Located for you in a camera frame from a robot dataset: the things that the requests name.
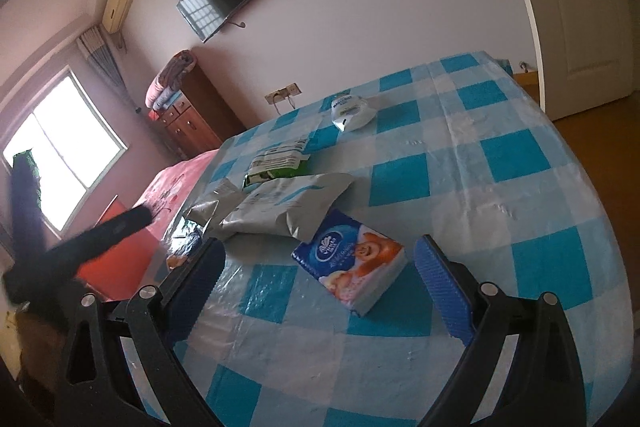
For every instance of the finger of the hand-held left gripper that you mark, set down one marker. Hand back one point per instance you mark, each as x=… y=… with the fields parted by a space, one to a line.
x=105 y=232
x=27 y=202

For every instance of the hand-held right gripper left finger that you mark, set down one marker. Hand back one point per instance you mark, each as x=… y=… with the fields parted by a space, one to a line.
x=197 y=287

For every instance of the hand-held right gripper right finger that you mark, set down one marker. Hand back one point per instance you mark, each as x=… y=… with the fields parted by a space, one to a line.
x=442 y=292

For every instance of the red plastic bin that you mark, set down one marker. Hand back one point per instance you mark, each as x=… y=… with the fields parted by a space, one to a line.
x=125 y=257

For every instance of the blue and orange tissue pack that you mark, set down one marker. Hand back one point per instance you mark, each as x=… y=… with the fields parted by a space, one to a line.
x=182 y=252

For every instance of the blue tissue pack baby print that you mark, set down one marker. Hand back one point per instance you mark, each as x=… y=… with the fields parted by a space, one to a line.
x=350 y=257

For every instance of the window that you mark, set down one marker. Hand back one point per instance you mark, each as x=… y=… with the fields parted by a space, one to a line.
x=65 y=147

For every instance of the grey mailer bag with label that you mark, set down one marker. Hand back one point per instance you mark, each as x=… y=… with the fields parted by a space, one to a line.
x=205 y=207

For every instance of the pink bedsheet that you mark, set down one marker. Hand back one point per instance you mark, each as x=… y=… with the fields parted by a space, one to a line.
x=175 y=182

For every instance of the pale grey mailer bag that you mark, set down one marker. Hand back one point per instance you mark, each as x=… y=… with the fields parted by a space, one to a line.
x=285 y=207

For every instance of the blue checked tablecloth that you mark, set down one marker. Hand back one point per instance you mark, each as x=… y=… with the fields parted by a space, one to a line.
x=450 y=157

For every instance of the green and white snack bag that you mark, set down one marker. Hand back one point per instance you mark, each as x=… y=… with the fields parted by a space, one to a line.
x=275 y=162

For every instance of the wooden cabinet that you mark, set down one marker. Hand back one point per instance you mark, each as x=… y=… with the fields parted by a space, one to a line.
x=200 y=117

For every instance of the grey curtain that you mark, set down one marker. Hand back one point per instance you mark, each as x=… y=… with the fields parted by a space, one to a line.
x=105 y=62

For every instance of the folded blankets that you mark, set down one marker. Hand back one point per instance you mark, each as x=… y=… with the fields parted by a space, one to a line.
x=167 y=82

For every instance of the white wipes pack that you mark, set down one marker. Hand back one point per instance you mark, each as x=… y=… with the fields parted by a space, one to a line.
x=352 y=112

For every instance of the white door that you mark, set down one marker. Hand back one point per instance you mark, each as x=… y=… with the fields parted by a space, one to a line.
x=575 y=32

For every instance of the wall power sockets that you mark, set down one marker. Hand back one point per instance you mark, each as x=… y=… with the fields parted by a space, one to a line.
x=282 y=93

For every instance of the wall air conditioner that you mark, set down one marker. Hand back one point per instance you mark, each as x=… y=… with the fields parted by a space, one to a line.
x=120 y=2

